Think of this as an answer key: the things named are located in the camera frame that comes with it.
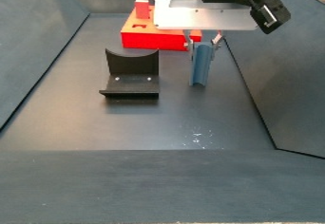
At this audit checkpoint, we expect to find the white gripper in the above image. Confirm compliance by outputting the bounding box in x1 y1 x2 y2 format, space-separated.
154 0 258 60

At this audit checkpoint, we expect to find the black curved fixture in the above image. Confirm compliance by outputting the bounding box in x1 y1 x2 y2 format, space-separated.
99 49 161 98

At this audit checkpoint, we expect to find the red shape sorter base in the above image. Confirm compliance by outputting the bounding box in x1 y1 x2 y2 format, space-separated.
121 5 187 51

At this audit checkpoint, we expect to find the red rectangular peg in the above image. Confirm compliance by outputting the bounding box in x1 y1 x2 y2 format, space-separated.
135 0 151 19

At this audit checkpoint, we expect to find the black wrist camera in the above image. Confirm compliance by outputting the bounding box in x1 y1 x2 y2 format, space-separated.
202 0 290 34

